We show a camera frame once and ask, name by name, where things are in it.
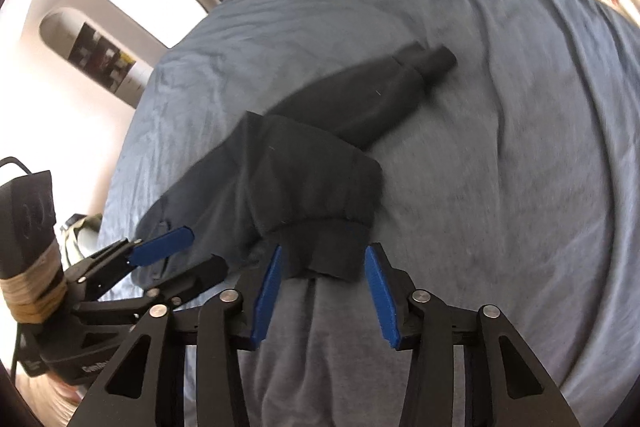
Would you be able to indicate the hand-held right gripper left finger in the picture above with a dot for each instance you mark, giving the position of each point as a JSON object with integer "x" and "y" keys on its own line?
{"x": 266, "y": 302}

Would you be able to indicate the blue-grey bed blanket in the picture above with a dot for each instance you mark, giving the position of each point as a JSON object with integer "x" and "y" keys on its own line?
{"x": 500, "y": 167}

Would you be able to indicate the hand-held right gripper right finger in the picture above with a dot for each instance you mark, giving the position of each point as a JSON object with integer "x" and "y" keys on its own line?
{"x": 382, "y": 302}

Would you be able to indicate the olive and white bag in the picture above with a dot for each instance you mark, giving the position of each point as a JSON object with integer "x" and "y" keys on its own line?
{"x": 82, "y": 232}

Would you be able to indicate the dark grey sweatshirt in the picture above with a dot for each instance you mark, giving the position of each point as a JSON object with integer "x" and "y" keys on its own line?
{"x": 300, "y": 167}

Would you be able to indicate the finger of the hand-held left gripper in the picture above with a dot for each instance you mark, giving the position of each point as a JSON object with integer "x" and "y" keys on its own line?
{"x": 200, "y": 279}
{"x": 160, "y": 248}

